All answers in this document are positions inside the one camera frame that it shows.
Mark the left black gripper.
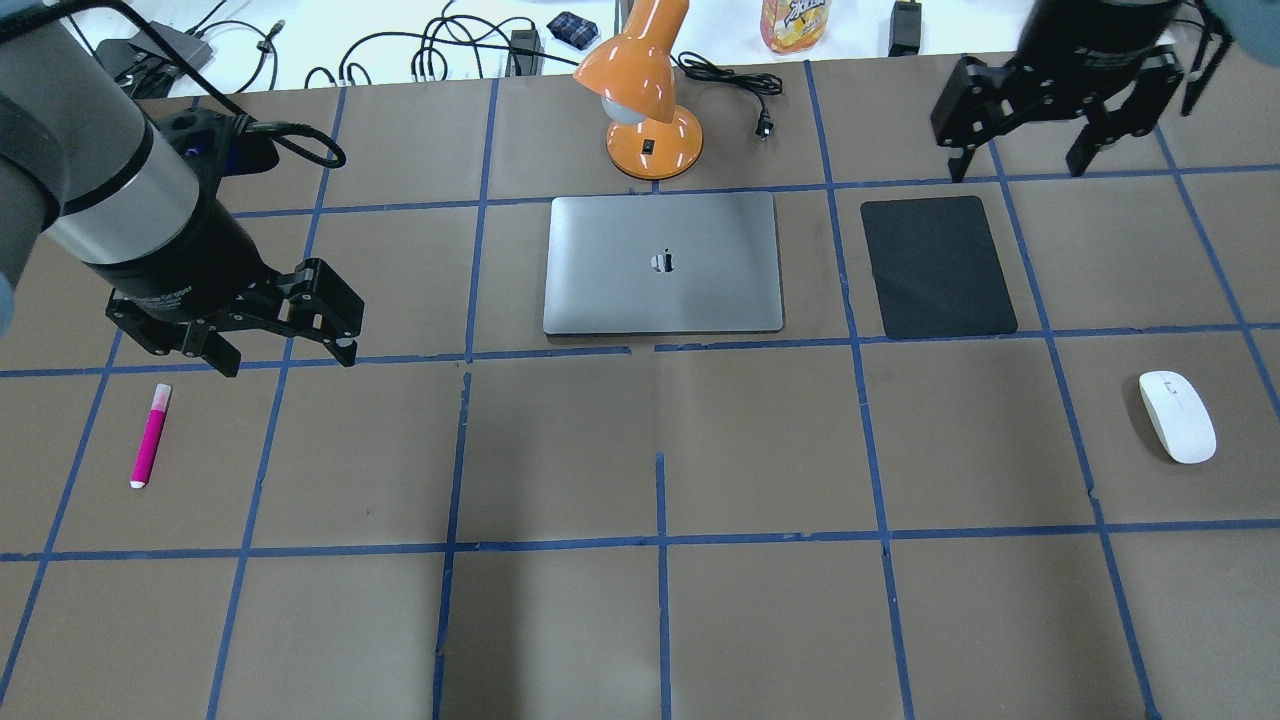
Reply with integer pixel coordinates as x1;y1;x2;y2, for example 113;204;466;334
105;234;365;378

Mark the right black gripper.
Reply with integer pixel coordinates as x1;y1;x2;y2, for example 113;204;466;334
931;1;1185;183

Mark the pink highlighter pen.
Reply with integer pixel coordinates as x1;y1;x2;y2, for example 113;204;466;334
129;383;173;489

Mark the white computer mouse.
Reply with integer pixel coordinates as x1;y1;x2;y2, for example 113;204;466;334
1138;370;1219;465

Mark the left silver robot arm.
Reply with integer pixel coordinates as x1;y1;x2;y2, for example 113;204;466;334
3;1;365;377

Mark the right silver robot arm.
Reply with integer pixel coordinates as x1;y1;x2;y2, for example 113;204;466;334
931;1;1279;183

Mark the black mousepad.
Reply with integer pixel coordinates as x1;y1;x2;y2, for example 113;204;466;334
860;195;1018;340

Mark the black power adapter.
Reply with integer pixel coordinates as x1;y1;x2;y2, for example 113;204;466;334
887;1;923;56

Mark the yellow drink bottle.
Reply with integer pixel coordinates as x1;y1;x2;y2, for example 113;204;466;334
759;0;831;55

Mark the grey closed laptop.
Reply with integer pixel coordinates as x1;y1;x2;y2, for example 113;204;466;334
541;191;785;336

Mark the orange desk lamp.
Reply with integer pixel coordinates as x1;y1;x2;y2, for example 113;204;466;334
573;1;704;181

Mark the dark blue checkered pouch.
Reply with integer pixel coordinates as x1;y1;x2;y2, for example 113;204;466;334
547;12;600;51

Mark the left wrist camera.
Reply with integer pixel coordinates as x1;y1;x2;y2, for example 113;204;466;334
157;108;280;184

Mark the black lamp power cord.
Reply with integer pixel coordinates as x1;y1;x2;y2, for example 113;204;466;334
676;53;785;141

